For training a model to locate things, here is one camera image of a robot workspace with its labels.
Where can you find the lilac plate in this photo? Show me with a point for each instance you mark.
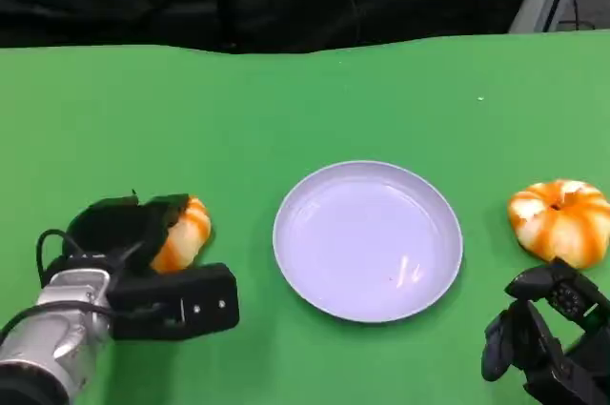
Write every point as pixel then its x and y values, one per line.
pixel 367 243

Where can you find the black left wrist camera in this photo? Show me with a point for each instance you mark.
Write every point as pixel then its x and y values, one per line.
pixel 190 300

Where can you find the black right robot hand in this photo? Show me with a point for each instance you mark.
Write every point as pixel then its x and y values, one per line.
pixel 567 367

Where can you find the green table cloth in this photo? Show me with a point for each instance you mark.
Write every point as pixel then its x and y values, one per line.
pixel 214 138

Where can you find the orange and white bread roll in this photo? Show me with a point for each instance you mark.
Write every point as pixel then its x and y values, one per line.
pixel 188 233
pixel 557 224

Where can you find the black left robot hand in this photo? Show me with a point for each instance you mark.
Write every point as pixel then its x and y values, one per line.
pixel 119 228

